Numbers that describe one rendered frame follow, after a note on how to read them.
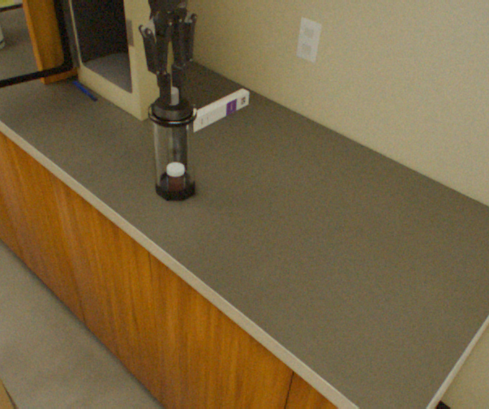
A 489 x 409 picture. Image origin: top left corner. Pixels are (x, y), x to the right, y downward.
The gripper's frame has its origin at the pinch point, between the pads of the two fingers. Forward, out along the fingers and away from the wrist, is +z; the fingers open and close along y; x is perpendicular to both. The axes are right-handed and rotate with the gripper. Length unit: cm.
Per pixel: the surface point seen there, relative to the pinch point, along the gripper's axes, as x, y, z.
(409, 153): -35, 57, 27
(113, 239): 10.3, -13.4, 45.0
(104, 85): 48, 14, 24
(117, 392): 14, -19, 122
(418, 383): -70, -5, 28
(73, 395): 24, -31, 123
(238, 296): -34.6, -13.9, 28.2
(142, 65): 30.6, 15.7, 11.8
